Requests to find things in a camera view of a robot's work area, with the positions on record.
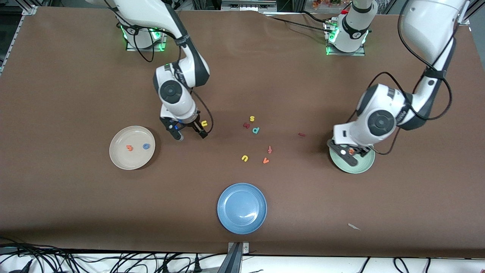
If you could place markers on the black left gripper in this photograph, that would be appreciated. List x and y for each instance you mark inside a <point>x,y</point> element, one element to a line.
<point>362,150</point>

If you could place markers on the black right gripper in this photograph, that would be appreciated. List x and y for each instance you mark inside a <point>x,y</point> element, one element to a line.
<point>192,124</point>

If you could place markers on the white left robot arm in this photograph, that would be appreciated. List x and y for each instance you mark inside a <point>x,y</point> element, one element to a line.
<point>380,121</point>

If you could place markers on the pale green plate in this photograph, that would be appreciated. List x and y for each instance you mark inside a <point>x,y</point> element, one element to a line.
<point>363,165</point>

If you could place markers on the beige brown plate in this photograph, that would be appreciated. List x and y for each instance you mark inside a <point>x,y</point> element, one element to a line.
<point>132,155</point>

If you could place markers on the small white paper scrap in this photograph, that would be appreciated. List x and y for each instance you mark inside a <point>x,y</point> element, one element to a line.
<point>353,226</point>

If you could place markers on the blue plate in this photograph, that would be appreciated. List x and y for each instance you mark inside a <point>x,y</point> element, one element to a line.
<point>241,208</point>

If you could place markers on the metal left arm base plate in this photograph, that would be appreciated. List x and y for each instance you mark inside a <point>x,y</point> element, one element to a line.
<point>360,54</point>

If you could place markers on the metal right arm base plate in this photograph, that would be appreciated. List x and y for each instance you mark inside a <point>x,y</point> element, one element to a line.
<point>130,48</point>

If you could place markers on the aluminium frame rail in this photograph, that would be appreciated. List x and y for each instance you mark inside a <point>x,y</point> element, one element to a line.
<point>248,5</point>

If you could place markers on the grey metal camera bracket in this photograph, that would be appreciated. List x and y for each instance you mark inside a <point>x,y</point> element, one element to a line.
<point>235,261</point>

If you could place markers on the aluminium corner bracket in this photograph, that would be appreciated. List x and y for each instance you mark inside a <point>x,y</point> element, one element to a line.
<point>29,10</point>
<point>463,19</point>

